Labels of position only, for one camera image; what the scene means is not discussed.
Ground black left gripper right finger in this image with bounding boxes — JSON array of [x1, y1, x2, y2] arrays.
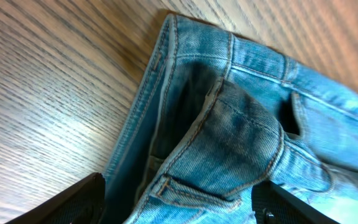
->
[[251, 181, 339, 224]]

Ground light blue denim jeans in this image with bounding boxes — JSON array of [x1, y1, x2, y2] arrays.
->
[[101, 14, 358, 223]]

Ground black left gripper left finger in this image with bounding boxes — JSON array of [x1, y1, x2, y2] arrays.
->
[[7, 172, 106, 224]]

